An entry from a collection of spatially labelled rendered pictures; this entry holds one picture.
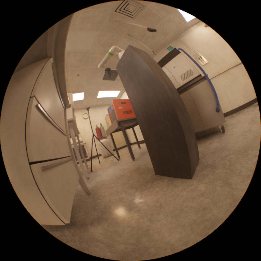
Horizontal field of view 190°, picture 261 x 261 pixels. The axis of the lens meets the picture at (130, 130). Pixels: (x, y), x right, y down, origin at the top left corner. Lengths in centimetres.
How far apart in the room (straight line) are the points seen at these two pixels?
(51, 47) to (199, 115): 137
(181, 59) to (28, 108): 154
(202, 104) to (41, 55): 145
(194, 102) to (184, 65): 58
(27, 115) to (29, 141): 7
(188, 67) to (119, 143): 402
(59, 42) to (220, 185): 101
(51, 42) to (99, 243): 82
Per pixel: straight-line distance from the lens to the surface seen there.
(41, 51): 58
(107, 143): 278
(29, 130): 25
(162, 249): 37
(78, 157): 118
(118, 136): 421
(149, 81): 53
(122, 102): 154
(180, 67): 139
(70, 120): 125
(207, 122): 114
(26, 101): 31
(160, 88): 47
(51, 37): 48
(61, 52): 55
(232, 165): 62
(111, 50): 149
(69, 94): 158
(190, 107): 115
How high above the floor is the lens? 36
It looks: 6 degrees up
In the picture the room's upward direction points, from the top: 19 degrees counter-clockwise
